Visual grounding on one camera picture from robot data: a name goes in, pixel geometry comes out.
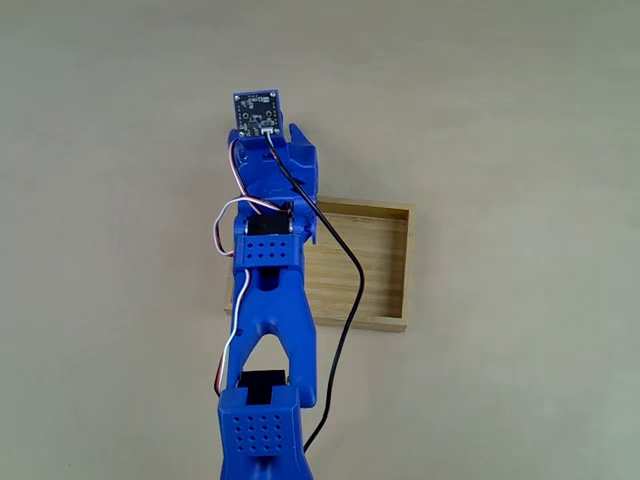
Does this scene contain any blue camera circuit board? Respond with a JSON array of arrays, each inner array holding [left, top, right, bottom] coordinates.
[[231, 89, 281, 138]]

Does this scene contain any black camera cable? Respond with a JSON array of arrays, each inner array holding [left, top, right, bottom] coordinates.
[[264, 130, 366, 452]]

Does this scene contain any shallow wooden box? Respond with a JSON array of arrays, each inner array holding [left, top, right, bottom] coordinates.
[[223, 196, 417, 335]]

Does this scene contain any white red black servo wire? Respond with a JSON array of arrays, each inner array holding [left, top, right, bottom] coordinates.
[[211, 138, 292, 259], [213, 267, 254, 399]]

